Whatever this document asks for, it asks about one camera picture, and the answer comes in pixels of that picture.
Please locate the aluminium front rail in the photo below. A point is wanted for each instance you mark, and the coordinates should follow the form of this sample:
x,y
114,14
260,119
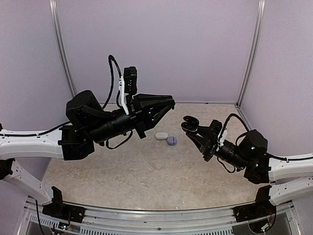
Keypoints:
x,y
107,221

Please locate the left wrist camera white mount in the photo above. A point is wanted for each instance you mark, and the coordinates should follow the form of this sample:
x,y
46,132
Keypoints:
x,y
127,87

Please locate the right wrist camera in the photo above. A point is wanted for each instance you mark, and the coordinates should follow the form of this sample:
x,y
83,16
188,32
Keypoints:
x,y
216,132

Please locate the aluminium corner post right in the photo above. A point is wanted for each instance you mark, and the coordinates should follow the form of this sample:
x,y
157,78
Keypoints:
x,y
253,51

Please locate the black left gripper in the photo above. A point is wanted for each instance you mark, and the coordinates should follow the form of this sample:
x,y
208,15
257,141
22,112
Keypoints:
x,y
142,115

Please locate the aluminium corner post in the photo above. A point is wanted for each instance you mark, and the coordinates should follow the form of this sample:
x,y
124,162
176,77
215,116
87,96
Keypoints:
x,y
253,51
61,46

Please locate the aluminium corner post left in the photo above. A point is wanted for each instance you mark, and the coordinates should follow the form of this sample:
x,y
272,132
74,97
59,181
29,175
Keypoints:
x,y
61,46

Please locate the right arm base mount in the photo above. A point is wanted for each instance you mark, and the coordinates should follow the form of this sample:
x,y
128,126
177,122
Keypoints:
x,y
261,207

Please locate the purple earbud charging case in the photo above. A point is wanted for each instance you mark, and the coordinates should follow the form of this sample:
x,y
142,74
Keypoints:
x,y
171,140

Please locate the white earbud charging case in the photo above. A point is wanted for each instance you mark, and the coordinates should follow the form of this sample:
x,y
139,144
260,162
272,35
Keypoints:
x,y
161,136

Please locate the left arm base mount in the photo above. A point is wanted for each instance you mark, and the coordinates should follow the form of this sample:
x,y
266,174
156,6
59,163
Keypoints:
x,y
58,209

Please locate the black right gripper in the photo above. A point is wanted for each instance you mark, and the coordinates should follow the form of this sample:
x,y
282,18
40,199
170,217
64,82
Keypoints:
x,y
204,146

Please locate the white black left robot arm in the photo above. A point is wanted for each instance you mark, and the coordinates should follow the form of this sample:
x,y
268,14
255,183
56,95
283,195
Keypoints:
x,y
88,124

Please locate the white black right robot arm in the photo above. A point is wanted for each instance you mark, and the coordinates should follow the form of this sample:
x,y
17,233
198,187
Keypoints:
x,y
285,178

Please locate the black earbud charging case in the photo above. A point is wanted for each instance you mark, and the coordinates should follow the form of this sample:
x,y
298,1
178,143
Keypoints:
x,y
190,124

